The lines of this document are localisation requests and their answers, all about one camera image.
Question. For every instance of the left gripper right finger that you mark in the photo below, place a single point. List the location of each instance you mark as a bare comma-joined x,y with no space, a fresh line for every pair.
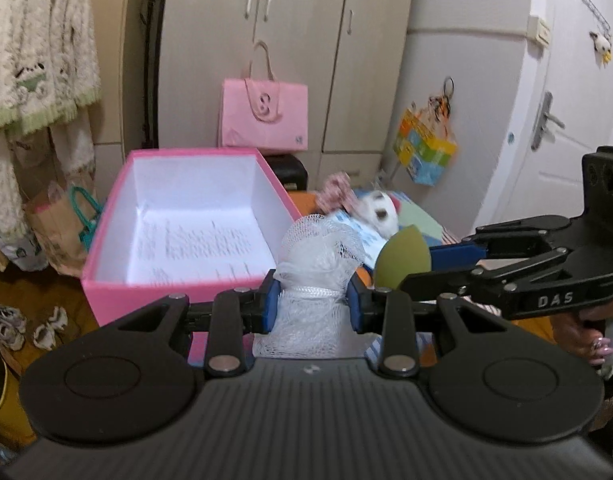
399,324

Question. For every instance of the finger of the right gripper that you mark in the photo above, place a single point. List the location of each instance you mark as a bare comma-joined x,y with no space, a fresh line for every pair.
451,255
479,280

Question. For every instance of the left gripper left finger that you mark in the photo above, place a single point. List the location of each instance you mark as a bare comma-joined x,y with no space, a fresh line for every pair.
229,318

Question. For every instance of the green makeup sponge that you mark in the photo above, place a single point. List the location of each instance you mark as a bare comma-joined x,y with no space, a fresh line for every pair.
405,253

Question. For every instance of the white mesh bath sponge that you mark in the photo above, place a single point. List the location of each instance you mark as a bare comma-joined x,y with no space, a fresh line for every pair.
317,260

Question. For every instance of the white brown plush toy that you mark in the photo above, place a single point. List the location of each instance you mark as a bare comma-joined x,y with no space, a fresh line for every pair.
378,211

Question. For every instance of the person's hand painted nails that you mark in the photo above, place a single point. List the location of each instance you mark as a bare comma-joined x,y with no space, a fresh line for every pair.
586,343

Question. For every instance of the colourful patchwork bed cover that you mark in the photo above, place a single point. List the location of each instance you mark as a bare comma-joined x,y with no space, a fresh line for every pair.
410,214

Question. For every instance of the pink cardboard storage box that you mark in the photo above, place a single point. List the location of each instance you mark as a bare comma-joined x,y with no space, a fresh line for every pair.
191,221

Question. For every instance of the pink floral fabric scrunchie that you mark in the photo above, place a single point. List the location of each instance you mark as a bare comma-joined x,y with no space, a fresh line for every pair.
336,193

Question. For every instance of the colourful hanging gift bag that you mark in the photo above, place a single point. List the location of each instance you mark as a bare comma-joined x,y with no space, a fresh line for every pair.
425,142

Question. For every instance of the black suitcase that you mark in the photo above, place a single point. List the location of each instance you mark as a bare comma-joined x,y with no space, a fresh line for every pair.
289,171

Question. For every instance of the teal gift bag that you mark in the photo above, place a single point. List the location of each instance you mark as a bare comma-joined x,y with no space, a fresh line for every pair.
88,211

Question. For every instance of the white duck door hook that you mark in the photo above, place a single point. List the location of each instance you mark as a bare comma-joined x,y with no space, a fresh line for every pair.
602,46

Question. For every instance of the brown paper bag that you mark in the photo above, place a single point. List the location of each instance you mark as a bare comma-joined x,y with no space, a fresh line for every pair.
57,226

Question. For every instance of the pink paper shopping bag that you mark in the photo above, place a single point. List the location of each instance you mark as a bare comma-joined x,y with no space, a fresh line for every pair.
267,114

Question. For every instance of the plush slippers on floor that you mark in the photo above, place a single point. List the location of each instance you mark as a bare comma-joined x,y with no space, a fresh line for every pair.
14,327

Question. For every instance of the beige wooden wardrobe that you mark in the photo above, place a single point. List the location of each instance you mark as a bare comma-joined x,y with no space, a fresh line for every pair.
348,54

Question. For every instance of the cream knitted cardigan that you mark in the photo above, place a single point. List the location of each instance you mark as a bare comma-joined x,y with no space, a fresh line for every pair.
49,77

